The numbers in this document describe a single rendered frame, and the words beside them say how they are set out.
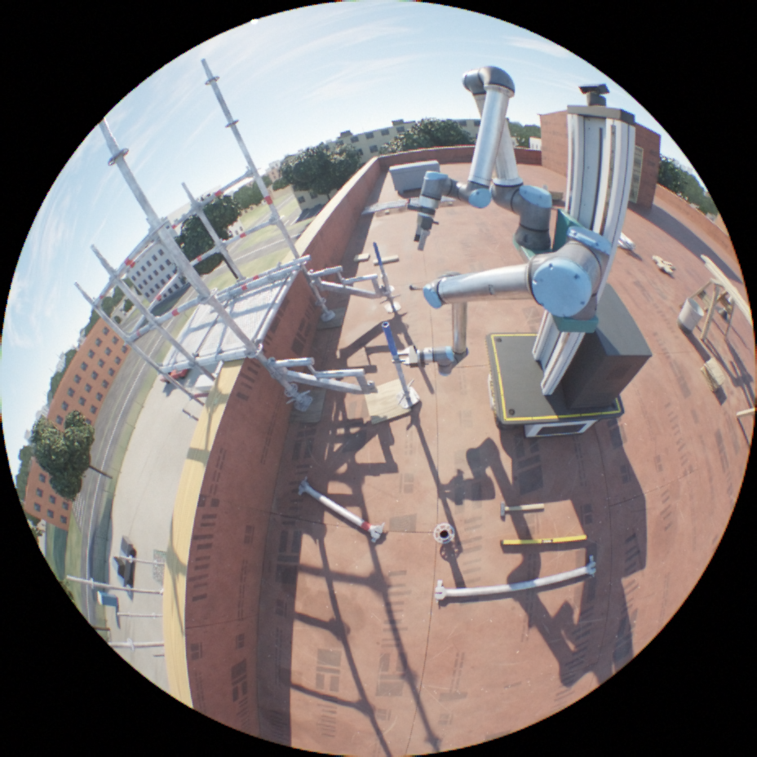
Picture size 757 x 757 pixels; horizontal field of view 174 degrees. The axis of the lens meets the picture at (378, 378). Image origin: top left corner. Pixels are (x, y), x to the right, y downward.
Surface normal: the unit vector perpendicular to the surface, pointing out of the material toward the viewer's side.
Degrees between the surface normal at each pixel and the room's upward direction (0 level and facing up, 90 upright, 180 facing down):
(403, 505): 0
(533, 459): 0
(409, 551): 0
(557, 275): 87
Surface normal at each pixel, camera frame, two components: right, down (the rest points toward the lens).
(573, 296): -0.74, 0.62
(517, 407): -0.25, -0.55
